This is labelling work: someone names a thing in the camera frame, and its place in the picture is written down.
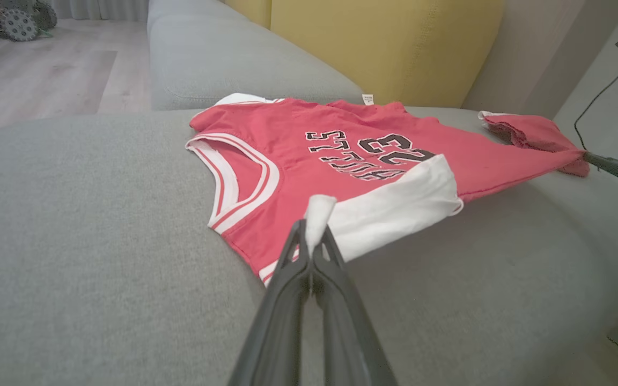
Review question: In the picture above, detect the red white basketball jersey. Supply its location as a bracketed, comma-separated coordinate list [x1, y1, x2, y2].
[186, 93, 591, 286]

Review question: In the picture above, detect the grey round spoked object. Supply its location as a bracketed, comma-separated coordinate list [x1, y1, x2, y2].
[1, 8, 39, 42]

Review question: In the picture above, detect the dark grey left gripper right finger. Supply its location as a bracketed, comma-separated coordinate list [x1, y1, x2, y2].
[312, 226, 398, 386]

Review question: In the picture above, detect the narrow yellow sofa back cushion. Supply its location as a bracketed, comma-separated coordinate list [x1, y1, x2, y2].
[225, 0, 273, 30]

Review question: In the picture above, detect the large grey sofa seat cushion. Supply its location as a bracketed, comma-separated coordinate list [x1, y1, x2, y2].
[0, 106, 618, 386]

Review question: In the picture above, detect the wide yellow sofa back cushion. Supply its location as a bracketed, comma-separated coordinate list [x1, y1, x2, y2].
[270, 0, 504, 108]

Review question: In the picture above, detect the light grey curtain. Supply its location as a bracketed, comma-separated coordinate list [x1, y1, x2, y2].
[51, 0, 150, 22]

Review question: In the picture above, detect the grey sofa back cushion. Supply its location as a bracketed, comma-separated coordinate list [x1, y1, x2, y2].
[462, 0, 618, 120]

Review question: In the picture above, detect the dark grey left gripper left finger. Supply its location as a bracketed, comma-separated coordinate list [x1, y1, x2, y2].
[229, 219, 312, 386]

